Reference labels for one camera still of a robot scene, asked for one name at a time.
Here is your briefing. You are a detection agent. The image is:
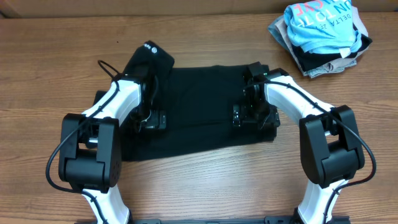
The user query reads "black t-shirt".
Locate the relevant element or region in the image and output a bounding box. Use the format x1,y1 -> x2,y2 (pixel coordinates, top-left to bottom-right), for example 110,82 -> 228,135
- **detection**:
93,40 -> 278,162

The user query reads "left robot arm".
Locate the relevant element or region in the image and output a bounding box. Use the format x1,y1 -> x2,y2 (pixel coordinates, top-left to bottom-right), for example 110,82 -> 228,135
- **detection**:
58,65 -> 166,223

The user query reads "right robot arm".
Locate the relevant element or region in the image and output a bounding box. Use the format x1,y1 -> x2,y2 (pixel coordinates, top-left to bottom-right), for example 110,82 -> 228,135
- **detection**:
232,62 -> 364,223

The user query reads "black folded garment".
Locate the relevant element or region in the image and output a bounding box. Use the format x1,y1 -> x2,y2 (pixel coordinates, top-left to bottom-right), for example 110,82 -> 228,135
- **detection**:
292,34 -> 373,72

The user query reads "beige folded garment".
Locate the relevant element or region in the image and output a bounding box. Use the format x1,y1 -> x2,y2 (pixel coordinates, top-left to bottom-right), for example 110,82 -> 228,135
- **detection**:
268,7 -> 372,78

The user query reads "light blue printed t-shirt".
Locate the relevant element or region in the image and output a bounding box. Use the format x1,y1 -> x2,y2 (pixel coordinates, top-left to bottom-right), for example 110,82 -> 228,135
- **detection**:
284,0 -> 362,54

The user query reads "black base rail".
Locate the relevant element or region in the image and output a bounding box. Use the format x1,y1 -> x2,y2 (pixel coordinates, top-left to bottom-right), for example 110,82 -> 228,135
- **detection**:
74,214 -> 352,224

